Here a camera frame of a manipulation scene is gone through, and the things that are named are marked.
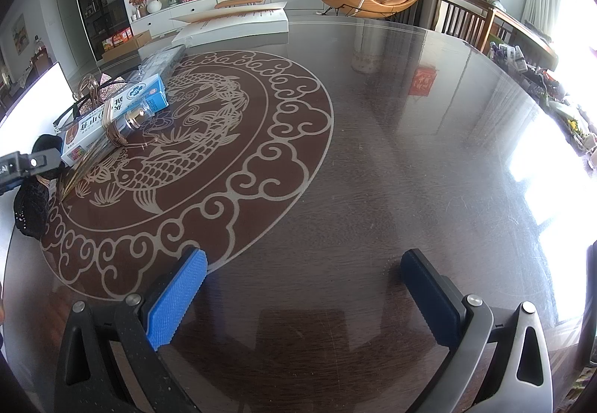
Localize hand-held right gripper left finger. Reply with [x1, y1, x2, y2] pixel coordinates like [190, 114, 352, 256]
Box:
[55, 247, 209, 413]

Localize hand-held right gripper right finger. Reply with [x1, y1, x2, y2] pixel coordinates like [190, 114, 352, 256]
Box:
[400, 249, 554, 413]

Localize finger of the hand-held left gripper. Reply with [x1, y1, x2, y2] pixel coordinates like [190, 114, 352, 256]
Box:
[28, 149, 64, 176]

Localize black cloth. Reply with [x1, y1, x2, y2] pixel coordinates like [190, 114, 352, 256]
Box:
[13, 134, 63, 241]

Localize thin bamboo stick bundle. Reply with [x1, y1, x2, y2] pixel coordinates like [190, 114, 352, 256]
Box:
[60, 145, 123, 204]

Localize glass bottle with metal cap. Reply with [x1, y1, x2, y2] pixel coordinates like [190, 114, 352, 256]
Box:
[106, 107, 162, 148]

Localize blue and white box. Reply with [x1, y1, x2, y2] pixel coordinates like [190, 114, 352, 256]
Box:
[60, 73, 169, 166]

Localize black eyeglasses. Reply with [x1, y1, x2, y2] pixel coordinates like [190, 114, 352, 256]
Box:
[52, 77, 131, 131]

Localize white panel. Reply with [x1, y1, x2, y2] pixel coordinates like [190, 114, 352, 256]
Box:
[0, 62, 75, 129]

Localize clear glass ornament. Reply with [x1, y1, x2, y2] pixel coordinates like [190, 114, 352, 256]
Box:
[75, 72, 104, 110]

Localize clear plastic packet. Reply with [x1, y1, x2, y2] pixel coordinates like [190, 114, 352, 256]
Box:
[126, 44, 187, 85]

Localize dark chair back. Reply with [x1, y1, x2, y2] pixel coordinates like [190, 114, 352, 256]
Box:
[578, 243, 597, 372]

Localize patterned rug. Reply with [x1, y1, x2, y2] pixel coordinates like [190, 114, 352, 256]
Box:
[555, 366, 593, 413]

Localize pile of small clutter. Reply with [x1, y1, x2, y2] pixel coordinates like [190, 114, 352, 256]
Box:
[487, 42, 597, 162]

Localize white flat cardboard box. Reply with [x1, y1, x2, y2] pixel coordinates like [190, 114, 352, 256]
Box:
[170, 3, 290, 45]

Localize wooden side table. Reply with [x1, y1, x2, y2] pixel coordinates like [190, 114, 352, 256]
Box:
[485, 0, 560, 73]

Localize slatted wooden chair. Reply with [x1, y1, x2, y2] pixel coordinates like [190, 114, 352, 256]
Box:
[436, 0, 495, 52]

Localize framed wall picture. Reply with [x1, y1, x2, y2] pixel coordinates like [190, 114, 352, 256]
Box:
[12, 13, 26, 54]

